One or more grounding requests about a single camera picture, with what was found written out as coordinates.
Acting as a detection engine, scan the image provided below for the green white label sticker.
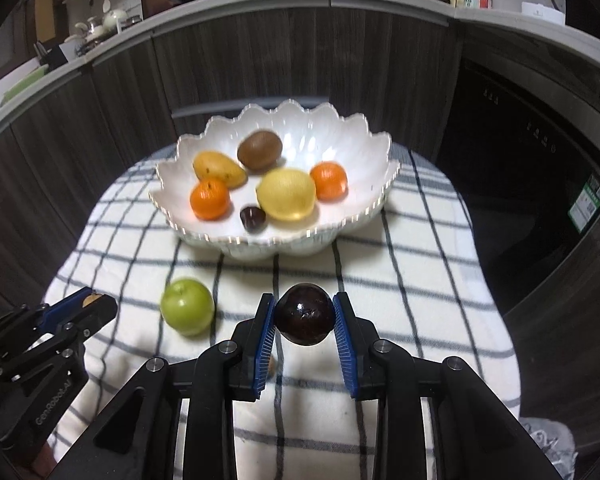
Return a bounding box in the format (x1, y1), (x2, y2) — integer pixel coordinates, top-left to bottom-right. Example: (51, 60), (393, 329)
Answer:
(569, 172), (600, 234)

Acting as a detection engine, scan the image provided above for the yellow potato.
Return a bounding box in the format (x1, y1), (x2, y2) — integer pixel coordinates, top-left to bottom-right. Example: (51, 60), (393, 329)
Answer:
(193, 151), (248, 190)

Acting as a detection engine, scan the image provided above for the dark wood kitchen cabinet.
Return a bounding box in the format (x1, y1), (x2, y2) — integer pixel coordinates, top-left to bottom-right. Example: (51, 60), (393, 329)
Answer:
(0, 0), (463, 321)

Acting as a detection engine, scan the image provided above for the green apple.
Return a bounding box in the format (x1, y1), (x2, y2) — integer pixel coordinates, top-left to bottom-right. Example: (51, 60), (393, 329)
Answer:
(160, 278), (216, 337)

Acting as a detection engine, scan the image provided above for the grey patterned clothing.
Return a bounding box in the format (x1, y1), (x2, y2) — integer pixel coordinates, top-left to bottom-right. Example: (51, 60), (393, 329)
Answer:
(519, 416), (579, 480)

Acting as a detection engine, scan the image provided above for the white checked cloth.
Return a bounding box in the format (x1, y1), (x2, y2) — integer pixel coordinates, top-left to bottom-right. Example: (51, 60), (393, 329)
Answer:
(40, 142), (523, 480)

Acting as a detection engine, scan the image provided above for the black knife block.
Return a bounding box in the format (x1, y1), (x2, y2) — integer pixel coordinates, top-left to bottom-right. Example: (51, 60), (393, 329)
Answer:
(31, 41), (69, 72)

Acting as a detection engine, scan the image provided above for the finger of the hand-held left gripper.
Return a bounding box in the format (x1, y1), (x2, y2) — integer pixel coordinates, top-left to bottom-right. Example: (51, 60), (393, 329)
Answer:
(54, 295), (119, 347)
(44, 286), (96, 329)

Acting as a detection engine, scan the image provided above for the orange tangerine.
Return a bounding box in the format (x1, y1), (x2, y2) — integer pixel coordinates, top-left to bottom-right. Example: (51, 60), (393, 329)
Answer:
(309, 161), (349, 202)
(189, 177), (231, 221)

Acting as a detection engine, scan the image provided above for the white teapot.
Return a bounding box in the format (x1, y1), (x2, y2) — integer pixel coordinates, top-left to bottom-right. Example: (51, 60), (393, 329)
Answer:
(101, 8), (129, 32)

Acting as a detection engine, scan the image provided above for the dark purple plum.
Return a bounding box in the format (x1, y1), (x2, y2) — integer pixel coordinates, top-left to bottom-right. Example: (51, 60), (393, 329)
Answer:
(272, 283), (337, 347)

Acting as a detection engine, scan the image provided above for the black built-in dishwasher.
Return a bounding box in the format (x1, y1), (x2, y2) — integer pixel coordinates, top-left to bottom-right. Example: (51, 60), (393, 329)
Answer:
(437, 57), (600, 313)

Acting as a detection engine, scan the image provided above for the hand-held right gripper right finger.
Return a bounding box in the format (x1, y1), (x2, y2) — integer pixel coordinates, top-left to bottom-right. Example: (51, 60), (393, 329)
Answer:
(332, 291), (566, 480)

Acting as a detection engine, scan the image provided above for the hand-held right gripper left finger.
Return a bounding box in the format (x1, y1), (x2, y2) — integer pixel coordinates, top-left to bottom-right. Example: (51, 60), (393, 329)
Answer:
(50, 292), (277, 480)

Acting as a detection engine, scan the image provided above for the white scalloped bowl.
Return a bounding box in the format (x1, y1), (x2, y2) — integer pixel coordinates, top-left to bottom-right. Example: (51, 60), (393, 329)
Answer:
(147, 100), (402, 261)

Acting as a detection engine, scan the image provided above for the green cutting board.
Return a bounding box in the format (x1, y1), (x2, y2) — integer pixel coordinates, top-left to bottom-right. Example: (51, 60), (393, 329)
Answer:
(0, 66), (52, 107)

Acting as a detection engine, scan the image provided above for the brown kiwi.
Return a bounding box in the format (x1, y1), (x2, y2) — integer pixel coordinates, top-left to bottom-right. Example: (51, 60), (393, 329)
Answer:
(237, 130), (283, 171)

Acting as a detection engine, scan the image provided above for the yellow lemon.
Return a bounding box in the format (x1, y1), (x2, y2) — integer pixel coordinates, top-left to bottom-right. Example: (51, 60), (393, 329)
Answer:
(256, 168), (317, 222)

